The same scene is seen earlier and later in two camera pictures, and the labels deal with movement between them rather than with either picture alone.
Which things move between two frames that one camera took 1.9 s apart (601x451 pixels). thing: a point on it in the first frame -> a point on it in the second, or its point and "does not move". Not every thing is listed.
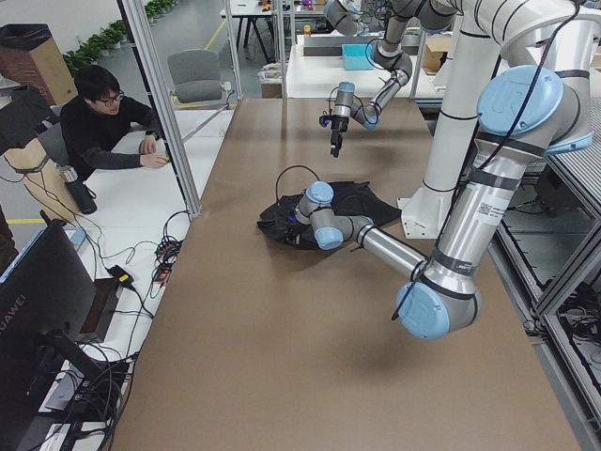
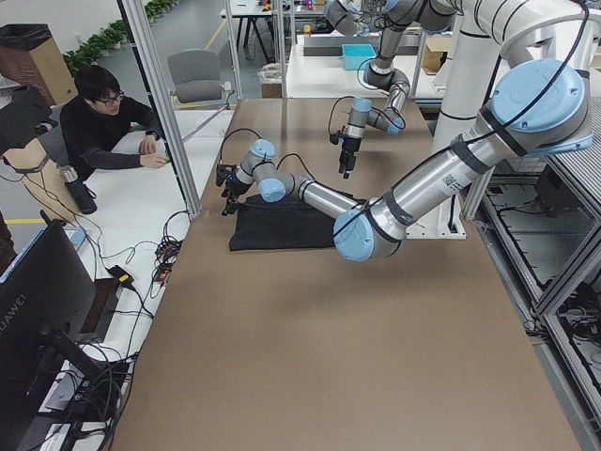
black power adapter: x=123 y=276 does not move
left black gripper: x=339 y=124 -> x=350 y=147
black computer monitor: x=46 y=302 does not move
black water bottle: x=79 y=192 does not move
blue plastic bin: x=355 y=56 does not move
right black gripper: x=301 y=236 -> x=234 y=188
